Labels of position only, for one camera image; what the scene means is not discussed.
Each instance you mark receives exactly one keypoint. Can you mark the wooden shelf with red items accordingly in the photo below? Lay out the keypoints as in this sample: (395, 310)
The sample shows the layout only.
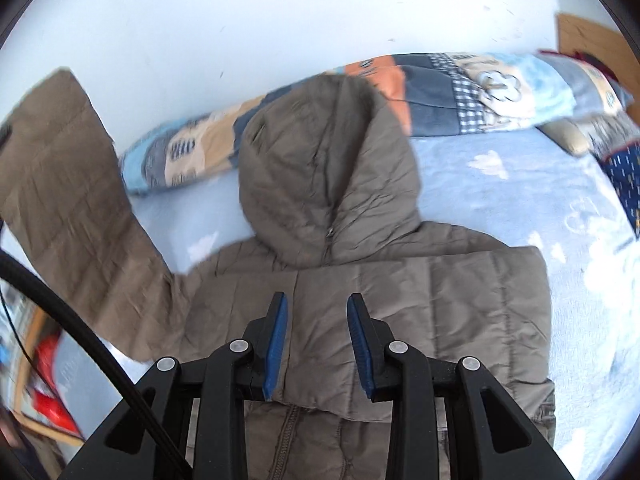
(29, 339)

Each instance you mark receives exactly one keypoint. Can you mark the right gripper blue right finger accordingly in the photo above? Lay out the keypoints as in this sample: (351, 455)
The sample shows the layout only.
(370, 339)

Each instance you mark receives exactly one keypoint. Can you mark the wooden headboard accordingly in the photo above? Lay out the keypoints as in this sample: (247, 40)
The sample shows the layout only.
(609, 47)

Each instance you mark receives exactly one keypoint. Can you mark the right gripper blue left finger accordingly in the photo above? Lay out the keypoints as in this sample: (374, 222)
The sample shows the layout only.
(266, 336)

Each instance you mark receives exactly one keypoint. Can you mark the light blue bed sheet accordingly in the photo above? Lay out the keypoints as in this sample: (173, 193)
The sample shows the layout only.
(518, 187)

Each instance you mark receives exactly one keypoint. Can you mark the beige printed pillow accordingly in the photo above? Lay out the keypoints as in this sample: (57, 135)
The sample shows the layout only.
(600, 135)

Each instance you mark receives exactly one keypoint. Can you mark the brown quilted hooded jacket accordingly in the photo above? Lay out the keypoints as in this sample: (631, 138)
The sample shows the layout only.
(328, 183)

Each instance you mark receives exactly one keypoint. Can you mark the navy star pattern pillow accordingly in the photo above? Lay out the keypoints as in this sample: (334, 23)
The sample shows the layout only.
(623, 170)

